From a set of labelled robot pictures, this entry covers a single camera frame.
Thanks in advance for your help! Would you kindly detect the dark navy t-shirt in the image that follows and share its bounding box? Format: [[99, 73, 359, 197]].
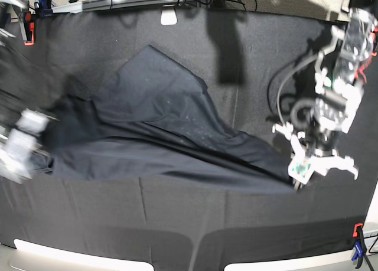
[[41, 45, 294, 194]]

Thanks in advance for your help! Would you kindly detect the orange blue clamp near right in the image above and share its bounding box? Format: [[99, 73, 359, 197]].
[[351, 223, 374, 271]]

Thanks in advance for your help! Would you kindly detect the black table cover cloth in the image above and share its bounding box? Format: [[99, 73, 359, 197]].
[[1, 9, 377, 270]]

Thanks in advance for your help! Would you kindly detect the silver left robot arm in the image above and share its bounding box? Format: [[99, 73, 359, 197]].
[[272, 8, 377, 190]]

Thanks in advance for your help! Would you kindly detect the blue clamp far left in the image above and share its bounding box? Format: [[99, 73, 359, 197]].
[[34, 0, 53, 18]]

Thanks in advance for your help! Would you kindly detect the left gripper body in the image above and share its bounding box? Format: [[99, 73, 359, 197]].
[[272, 122, 359, 190]]

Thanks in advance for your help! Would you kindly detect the orange black clamp far left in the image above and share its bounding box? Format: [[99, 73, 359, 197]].
[[18, 12, 35, 46]]

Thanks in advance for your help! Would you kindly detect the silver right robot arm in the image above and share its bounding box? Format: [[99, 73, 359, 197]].
[[1, 0, 56, 184]]

